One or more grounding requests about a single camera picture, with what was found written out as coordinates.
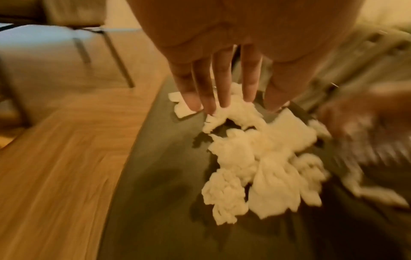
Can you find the person's right hand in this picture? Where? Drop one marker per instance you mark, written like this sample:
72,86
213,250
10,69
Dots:
362,106

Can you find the person's left hand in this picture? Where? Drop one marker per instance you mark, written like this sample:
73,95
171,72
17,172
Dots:
244,28

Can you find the striped grey cushion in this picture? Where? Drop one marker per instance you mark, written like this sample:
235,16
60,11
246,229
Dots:
359,58

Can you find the flat white paper scrap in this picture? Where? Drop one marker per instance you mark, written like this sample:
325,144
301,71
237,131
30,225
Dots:
183,109

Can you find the pile of white stuffing clumps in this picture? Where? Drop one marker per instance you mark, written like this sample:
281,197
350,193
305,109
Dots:
266,157

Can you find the chair with metal legs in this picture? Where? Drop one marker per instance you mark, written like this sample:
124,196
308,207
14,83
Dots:
80,25

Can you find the dark green sofa seat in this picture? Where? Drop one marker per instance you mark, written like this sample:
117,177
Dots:
160,177

